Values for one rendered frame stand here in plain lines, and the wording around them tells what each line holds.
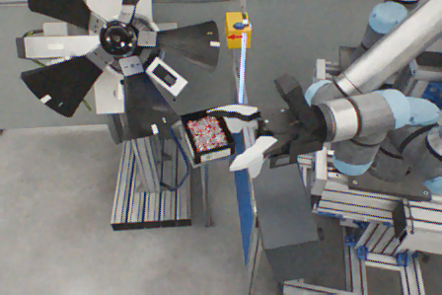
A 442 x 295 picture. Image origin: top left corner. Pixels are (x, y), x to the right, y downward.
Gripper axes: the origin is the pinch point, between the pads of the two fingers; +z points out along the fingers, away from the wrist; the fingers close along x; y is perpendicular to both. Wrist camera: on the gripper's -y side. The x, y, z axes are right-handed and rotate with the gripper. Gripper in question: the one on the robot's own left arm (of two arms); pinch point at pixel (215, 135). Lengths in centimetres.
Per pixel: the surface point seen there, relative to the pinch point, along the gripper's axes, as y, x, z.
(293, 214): 21.8, -3.8, -14.5
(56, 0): 4, 91, 33
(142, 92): 32, 68, 11
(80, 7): 5, 86, 26
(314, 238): 21.9, -9.9, -16.0
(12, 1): 25, 164, 67
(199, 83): 86, 154, -25
